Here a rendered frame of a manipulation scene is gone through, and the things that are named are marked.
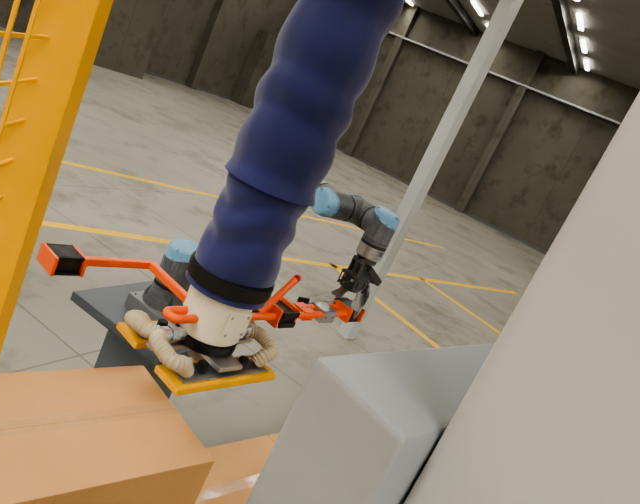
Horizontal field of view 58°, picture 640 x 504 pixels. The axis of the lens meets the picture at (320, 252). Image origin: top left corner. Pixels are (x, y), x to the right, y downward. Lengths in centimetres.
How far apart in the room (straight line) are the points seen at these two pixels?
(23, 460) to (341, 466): 120
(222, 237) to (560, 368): 123
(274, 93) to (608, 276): 118
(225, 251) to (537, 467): 123
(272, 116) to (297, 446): 113
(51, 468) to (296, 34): 104
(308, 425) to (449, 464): 5
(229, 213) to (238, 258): 11
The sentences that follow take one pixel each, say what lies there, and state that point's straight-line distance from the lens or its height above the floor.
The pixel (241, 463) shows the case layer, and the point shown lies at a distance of 226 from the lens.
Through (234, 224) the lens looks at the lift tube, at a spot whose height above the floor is 150.
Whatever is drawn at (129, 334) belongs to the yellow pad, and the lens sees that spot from 155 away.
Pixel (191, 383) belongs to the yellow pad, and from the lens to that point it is 145.
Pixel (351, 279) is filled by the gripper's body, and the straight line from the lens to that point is 190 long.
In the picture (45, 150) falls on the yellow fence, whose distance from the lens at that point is 63.
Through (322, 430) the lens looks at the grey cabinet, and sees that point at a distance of 23.
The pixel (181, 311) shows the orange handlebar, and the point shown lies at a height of 123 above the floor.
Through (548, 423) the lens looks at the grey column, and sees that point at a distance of 21.
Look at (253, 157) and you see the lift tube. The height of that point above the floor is 166.
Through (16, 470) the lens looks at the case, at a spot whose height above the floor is 95.
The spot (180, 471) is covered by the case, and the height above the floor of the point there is 94.
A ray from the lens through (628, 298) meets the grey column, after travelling 20.
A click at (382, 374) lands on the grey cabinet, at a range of 24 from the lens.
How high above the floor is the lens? 186
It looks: 15 degrees down
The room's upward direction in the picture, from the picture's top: 25 degrees clockwise
